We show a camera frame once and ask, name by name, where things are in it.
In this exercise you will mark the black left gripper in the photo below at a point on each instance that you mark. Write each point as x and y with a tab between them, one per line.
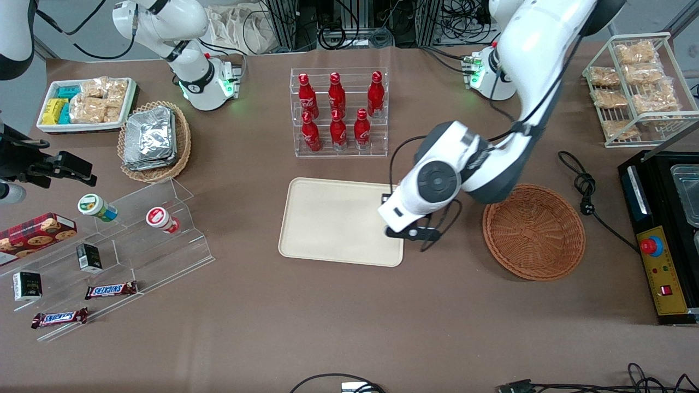
385	197

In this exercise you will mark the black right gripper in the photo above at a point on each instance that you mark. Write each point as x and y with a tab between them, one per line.
21	160

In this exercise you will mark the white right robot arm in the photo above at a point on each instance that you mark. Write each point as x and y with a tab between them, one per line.
185	22

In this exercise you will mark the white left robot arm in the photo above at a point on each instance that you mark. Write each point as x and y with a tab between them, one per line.
535	60

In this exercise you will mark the beige rectangular tray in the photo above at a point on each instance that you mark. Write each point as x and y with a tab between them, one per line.
327	221

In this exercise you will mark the oval wicker basket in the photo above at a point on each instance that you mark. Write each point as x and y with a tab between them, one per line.
183	142

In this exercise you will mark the round brown wicker basket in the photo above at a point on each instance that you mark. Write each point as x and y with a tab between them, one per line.
535	234

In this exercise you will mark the green lid yogurt cup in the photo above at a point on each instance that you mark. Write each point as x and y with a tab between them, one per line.
94	206

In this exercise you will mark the teal snack pack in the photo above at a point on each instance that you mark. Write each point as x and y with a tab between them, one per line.
65	113
69	92

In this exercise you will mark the clear bag of crackers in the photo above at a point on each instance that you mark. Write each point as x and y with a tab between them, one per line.
87	111
94	87
117	91
655	99
636	52
643	73
614	129
609	99
604	76

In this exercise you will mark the yellow snack pack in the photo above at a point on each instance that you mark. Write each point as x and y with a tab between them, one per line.
53	111

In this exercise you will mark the red cookie box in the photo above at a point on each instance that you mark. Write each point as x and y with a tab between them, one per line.
33	237

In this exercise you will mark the white rectangular snack bin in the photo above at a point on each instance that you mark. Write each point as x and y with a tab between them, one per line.
49	90

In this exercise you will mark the small black box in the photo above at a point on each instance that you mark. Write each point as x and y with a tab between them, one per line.
89	258
27	286

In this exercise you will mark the clear acrylic bottle rack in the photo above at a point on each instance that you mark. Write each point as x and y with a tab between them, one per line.
377	142

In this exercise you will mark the red lid yogurt cup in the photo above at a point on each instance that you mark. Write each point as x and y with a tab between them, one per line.
159	218

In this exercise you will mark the red cola bottle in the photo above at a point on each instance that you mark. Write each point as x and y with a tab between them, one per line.
337	95
375	95
338	134
308	98
362	132
311	135

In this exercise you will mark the Snickers chocolate bar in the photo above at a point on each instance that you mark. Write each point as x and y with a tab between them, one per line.
59	317
111	290

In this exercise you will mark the clear acrylic stepped shelf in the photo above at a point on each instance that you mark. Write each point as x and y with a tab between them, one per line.
164	256

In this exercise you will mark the white cloth bag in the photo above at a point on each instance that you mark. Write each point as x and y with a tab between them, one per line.
235	30

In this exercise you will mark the red emergency stop button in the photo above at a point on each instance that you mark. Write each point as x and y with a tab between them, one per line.
651	246

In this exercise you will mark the black appliance with yellow panel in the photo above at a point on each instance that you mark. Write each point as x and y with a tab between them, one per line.
663	278

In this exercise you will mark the metal pan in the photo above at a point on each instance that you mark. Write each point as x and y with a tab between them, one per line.
687	196

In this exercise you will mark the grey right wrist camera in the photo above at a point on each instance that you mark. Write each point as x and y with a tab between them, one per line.
11	193

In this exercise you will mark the aluminium frame post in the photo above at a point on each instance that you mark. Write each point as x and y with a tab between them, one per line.
284	24
428	22

